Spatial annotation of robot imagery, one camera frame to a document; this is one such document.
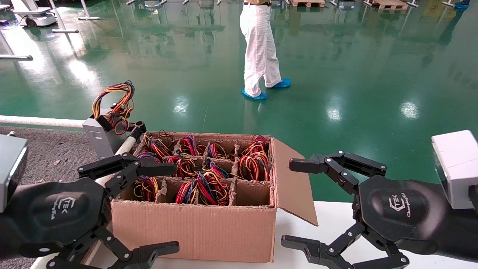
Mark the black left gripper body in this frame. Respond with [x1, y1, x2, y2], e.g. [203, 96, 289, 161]
[0, 177, 109, 258]

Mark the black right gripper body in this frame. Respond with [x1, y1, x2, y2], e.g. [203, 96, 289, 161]
[353, 175, 478, 262]

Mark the power supply with coloured wires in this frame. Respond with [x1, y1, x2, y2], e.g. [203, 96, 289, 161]
[204, 161, 231, 179]
[238, 151, 271, 182]
[196, 171, 231, 206]
[245, 134, 269, 153]
[174, 179, 198, 205]
[133, 176, 160, 202]
[166, 154, 202, 179]
[82, 80, 136, 159]
[144, 130, 174, 157]
[136, 151, 165, 166]
[179, 134, 206, 156]
[207, 141, 234, 160]

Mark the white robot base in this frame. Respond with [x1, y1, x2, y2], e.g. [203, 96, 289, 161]
[10, 0, 57, 28]

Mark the black tube connector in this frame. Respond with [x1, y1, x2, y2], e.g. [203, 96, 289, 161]
[127, 121, 147, 142]

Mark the grey felt mat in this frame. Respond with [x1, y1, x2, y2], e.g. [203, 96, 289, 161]
[0, 126, 112, 187]

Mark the brown cardboard box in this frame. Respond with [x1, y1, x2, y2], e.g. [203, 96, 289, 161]
[110, 132, 319, 263]

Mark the person in white trousers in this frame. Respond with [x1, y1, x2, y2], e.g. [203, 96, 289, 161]
[239, 0, 292, 101]

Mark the wooden pallet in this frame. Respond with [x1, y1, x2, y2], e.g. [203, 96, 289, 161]
[289, 0, 326, 7]
[368, 0, 409, 10]

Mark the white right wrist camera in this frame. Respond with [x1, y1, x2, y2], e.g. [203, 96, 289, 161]
[431, 130, 478, 210]

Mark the grey table leg frame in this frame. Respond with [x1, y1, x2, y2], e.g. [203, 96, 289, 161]
[79, 0, 101, 20]
[49, 0, 80, 34]
[0, 30, 33, 61]

